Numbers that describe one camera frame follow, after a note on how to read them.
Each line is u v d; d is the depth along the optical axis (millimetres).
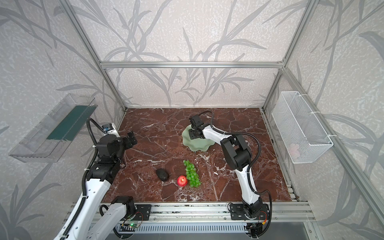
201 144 982
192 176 801
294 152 718
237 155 551
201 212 755
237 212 733
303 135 609
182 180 804
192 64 985
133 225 704
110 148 537
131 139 693
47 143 638
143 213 726
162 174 822
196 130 757
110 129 618
